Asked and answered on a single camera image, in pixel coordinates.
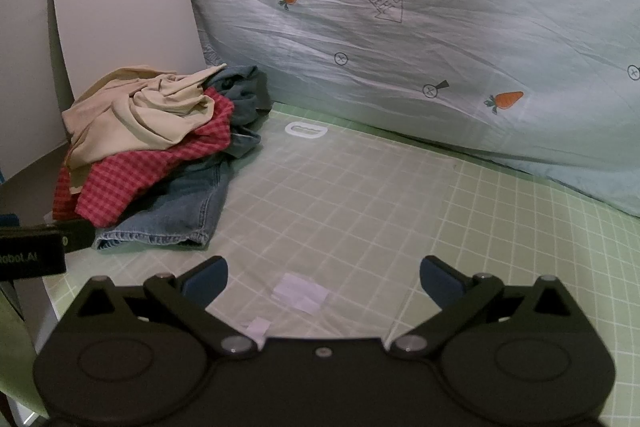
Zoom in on white chair back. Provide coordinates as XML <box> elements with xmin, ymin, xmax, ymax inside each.
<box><xmin>50</xmin><ymin>0</ymin><xmax>207</xmax><ymax>142</ymax></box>

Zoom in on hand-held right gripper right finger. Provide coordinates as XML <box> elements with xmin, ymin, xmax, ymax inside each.
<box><xmin>390</xmin><ymin>256</ymin><xmax>576</xmax><ymax>355</ymax></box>

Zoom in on pale green carrot-print quilt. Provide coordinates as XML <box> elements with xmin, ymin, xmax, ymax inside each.
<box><xmin>67</xmin><ymin>0</ymin><xmax>640</xmax><ymax>218</ymax></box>

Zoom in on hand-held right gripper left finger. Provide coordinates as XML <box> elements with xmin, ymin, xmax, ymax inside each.
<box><xmin>72</xmin><ymin>256</ymin><xmax>262</xmax><ymax>355</ymax></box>

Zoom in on green grid bedsheet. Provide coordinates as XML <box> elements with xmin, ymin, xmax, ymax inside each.
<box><xmin>0</xmin><ymin>99</ymin><xmax>640</xmax><ymax>427</ymax></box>

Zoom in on blue denim jeans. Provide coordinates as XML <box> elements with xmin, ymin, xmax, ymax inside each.
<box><xmin>92</xmin><ymin>132</ymin><xmax>263</xmax><ymax>253</ymax></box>

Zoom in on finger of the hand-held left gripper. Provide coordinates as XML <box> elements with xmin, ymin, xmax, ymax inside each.
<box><xmin>59</xmin><ymin>219</ymin><xmax>96</xmax><ymax>253</ymax></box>

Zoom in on beige long-sleeved shirt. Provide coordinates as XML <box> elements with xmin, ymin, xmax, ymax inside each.
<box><xmin>64</xmin><ymin>64</ymin><xmax>228</xmax><ymax>196</ymax></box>

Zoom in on dark grey-green garment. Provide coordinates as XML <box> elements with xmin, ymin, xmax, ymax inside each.
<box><xmin>205</xmin><ymin>66</ymin><xmax>273</xmax><ymax>142</ymax></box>

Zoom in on red checked shirt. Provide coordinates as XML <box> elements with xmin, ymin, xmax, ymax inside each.
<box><xmin>52</xmin><ymin>87</ymin><xmax>236</xmax><ymax>228</ymax></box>

